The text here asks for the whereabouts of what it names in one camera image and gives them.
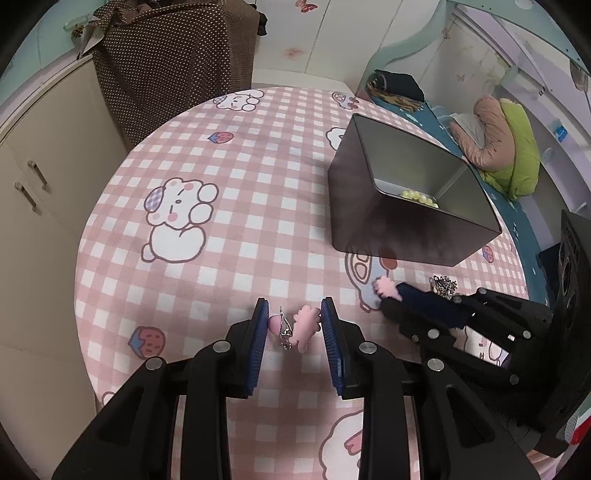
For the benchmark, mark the folded dark clothes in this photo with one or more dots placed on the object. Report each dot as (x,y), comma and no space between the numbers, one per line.
(399,85)

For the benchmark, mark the green quilt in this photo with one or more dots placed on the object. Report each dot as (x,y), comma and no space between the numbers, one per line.
(524,152)

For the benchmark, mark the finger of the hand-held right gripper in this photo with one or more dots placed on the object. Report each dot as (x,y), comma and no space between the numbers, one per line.
(431,344)
(429,302)

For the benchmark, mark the dark metal box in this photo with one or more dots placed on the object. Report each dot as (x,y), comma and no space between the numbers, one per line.
(355,198)

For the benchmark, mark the white pillow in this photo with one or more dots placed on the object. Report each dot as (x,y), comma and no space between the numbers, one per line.
(466,127)

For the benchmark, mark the beige cabinet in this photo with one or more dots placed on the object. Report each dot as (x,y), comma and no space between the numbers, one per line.
(55,230)

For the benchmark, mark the white wardrobe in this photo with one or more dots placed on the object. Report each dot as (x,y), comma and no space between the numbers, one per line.
(323,37)

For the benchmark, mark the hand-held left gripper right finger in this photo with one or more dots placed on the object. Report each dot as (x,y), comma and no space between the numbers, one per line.
(333,353)

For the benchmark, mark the pink quilt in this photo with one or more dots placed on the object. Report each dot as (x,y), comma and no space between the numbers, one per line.
(494,138)

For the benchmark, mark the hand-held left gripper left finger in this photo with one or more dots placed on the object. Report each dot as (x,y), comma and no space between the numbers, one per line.
(259,339)

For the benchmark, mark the brown polka-dot cloth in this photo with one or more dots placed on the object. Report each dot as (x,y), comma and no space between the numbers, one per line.
(175,69)

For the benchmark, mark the small pink plush charm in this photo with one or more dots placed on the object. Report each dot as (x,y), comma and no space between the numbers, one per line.
(384,288)

